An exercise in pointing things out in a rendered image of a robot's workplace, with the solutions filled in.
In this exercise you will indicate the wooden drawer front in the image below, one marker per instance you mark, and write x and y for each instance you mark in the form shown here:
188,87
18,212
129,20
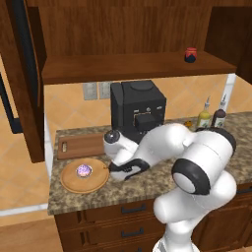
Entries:
131,248
105,211
105,235

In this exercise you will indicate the red jam jar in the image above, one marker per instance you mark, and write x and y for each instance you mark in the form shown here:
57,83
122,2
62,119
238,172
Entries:
190,55

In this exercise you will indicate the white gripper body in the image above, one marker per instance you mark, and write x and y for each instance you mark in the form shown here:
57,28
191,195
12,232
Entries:
118,176

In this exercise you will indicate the small orange pastry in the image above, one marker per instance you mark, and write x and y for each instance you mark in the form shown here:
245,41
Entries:
188,124

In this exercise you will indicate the yellow oil bottle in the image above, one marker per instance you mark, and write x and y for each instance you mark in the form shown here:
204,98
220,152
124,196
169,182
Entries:
204,118

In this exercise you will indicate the wooden base cabinet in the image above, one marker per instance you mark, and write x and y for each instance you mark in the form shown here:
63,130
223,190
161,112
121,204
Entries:
226,226

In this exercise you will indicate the dark sauce bottle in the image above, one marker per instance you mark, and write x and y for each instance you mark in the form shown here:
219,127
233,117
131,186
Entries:
220,118

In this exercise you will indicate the black coffee machine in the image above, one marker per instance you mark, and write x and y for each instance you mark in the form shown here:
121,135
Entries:
138,101

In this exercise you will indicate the wooden wall cabinet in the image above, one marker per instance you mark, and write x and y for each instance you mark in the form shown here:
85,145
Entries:
131,36

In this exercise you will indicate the grey wall outlet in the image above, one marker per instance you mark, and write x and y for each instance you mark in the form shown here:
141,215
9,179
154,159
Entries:
89,91
105,90

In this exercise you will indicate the wooden cabinet door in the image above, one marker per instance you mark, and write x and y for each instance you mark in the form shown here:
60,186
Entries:
231,39
23,78

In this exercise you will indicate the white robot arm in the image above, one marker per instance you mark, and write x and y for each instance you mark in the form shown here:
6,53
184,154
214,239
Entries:
200,154

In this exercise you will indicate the rectangular wooden cutting board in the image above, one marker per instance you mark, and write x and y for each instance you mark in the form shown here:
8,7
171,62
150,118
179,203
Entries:
82,146

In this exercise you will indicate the round wooden board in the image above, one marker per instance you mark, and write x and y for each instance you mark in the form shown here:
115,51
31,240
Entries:
72,182

